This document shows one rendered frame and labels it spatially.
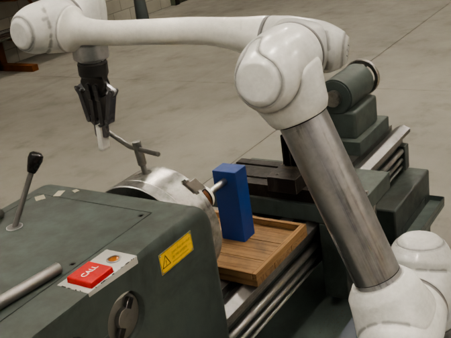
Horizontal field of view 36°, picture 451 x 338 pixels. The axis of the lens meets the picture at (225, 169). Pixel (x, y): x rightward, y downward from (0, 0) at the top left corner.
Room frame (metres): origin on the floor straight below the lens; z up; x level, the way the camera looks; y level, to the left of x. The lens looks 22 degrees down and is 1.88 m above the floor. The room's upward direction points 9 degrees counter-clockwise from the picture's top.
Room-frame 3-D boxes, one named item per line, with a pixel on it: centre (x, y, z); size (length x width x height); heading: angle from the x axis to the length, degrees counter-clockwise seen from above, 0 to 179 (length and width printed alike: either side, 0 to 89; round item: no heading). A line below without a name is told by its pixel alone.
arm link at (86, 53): (1.73, 0.28, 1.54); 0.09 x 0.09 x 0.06
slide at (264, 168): (2.10, -0.18, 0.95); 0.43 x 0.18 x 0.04; 54
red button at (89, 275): (1.11, 0.27, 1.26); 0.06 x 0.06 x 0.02; 54
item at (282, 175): (2.04, -0.22, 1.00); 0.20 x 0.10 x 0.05; 144
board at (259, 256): (1.84, 0.02, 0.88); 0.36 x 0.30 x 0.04; 54
